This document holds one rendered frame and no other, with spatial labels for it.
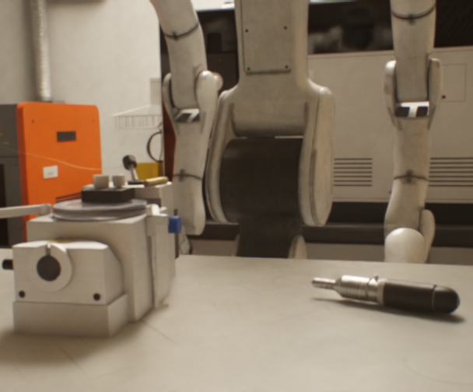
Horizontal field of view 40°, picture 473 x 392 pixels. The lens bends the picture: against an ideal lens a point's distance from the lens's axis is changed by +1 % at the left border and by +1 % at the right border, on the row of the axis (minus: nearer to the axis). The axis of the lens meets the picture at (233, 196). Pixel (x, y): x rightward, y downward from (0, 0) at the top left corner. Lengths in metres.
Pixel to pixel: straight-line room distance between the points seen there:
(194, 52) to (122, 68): 2.22
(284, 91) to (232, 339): 0.68
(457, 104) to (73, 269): 1.68
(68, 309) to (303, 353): 0.20
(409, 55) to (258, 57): 0.28
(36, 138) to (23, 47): 2.06
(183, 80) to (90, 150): 0.78
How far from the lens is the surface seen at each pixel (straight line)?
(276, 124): 1.16
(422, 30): 1.26
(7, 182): 1.84
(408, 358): 0.51
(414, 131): 1.27
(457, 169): 2.11
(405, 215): 1.23
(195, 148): 1.37
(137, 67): 3.54
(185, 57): 1.37
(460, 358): 0.52
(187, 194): 1.35
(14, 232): 1.85
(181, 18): 1.34
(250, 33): 1.16
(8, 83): 3.91
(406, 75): 1.26
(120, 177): 0.65
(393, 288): 0.62
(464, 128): 2.11
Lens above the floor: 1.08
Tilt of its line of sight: 7 degrees down
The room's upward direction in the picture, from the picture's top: 1 degrees counter-clockwise
